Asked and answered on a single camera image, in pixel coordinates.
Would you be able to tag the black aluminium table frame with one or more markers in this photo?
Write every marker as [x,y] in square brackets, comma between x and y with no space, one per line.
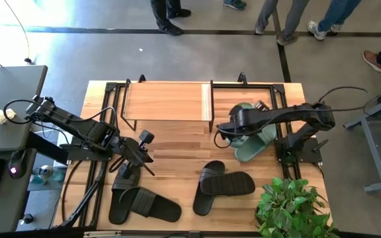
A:
[278,88]

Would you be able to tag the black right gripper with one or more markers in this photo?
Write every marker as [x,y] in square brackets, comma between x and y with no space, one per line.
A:
[231,129]

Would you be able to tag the teal bottle with metal cap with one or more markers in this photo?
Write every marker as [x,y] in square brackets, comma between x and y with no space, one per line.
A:
[46,171]

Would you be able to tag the small black knob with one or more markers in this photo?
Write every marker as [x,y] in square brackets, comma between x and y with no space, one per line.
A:
[27,218]

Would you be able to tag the grey metal frame table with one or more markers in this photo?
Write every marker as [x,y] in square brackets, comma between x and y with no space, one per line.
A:
[372,145]

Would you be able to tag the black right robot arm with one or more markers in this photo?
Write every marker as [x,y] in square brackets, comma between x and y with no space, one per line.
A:
[289,114]

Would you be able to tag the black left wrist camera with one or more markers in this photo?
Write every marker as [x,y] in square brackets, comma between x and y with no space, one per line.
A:
[147,136]

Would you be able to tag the crumpled white tissue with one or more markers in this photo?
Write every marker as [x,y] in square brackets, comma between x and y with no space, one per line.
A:
[0,117]

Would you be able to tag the green leafy potted plant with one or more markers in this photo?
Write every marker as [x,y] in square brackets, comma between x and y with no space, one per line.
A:
[286,205]

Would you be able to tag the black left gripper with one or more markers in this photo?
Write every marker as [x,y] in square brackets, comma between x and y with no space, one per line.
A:
[131,150]

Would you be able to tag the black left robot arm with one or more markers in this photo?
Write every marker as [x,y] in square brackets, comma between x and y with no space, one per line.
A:
[78,124]

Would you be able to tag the wooden shelf with black frame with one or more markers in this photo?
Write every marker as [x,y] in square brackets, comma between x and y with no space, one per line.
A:
[164,100]

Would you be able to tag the black computer mouse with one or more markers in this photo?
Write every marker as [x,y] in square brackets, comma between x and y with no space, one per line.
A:
[16,163]

